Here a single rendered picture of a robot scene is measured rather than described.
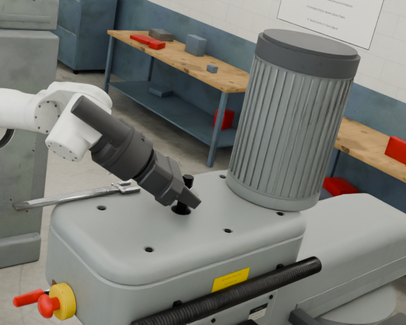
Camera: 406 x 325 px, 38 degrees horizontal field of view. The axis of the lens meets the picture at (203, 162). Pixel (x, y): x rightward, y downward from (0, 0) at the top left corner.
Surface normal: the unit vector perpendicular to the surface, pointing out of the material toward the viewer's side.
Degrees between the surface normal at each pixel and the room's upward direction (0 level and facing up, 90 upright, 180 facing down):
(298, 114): 90
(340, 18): 90
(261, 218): 0
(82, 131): 57
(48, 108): 78
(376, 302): 0
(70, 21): 90
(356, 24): 90
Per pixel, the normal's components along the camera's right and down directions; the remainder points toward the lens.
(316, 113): 0.26, 0.42
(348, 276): 0.64, 0.41
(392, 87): -0.74, 0.12
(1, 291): 0.19, -0.90
